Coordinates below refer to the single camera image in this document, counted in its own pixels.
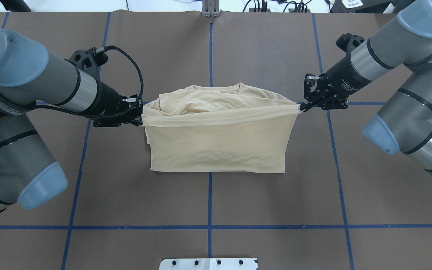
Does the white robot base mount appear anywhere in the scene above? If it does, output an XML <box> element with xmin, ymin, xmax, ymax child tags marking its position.
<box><xmin>159</xmin><ymin>258</ymin><xmax>259</xmax><ymax>270</ymax></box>

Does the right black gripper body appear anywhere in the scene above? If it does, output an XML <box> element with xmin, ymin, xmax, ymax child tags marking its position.
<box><xmin>303</xmin><ymin>62</ymin><xmax>359</xmax><ymax>110</ymax></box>

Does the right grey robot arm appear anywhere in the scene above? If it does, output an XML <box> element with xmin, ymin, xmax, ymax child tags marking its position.
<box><xmin>300</xmin><ymin>0</ymin><xmax>432</xmax><ymax>176</ymax></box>

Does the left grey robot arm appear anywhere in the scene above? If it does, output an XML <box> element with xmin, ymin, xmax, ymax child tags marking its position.
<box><xmin>0</xmin><ymin>28</ymin><xmax>144</xmax><ymax>213</ymax></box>

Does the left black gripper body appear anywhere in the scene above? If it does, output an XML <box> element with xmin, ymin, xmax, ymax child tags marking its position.
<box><xmin>90</xmin><ymin>82</ymin><xmax>143</xmax><ymax>128</ymax></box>

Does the aluminium frame post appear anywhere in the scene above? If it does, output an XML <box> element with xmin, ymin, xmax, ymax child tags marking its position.
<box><xmin>202</xmin><ymin>0</ymin><xmax>221</xmax><ymax>18</ymax></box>

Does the beige long-sleeve printed shirt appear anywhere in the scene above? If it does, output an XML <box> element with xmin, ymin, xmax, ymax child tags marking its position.
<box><xmin>142</xmin><ymin>83</ymin><xmax>301</xmax><ymax>173</ymax></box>

